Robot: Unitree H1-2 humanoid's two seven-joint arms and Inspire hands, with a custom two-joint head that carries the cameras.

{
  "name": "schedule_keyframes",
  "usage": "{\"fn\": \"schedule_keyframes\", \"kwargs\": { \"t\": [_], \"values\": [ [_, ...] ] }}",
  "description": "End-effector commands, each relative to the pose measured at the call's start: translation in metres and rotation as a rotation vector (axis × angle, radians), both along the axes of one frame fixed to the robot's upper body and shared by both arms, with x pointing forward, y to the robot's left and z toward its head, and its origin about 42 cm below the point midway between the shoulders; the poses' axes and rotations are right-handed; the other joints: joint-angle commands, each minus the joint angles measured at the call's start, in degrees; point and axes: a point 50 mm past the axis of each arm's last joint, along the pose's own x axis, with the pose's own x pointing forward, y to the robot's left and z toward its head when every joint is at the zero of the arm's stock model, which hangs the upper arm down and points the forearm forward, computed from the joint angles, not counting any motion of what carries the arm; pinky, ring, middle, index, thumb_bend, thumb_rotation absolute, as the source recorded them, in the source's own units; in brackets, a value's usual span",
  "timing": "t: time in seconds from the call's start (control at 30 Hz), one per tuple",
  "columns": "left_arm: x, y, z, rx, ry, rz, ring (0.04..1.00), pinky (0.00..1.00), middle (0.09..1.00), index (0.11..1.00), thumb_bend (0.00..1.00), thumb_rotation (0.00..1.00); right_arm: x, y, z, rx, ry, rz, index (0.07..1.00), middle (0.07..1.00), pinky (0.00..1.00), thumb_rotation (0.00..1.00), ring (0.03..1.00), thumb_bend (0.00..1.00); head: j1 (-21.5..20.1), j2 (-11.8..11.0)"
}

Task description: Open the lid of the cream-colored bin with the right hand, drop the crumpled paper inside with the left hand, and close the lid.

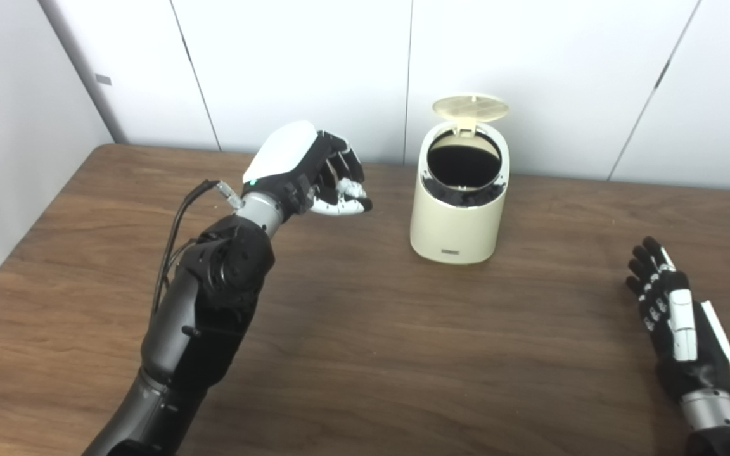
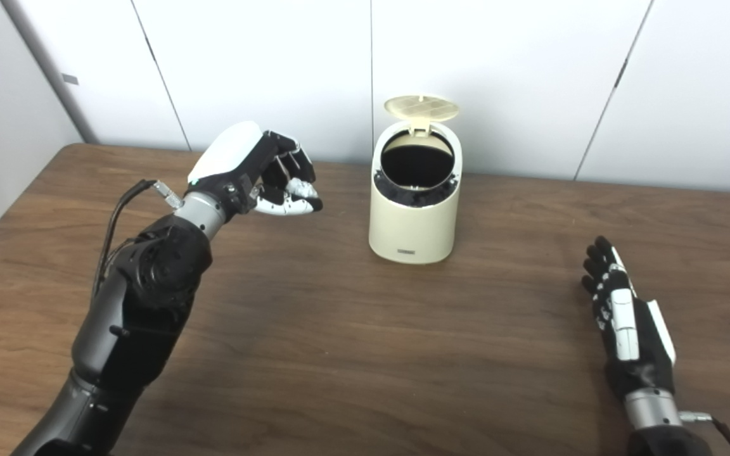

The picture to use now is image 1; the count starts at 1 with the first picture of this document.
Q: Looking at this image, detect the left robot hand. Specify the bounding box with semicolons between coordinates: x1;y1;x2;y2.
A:
242;120;373;217

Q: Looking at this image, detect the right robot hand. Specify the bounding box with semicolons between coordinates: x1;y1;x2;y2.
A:
625;236;730;403

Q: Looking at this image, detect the cream-colored bin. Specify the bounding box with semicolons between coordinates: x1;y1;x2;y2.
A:
410;120;511;265

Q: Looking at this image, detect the cream round bin lid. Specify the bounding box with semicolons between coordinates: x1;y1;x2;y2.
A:
432;94;510;135

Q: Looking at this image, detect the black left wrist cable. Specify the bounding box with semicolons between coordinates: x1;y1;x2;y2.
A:
150;179;243;317

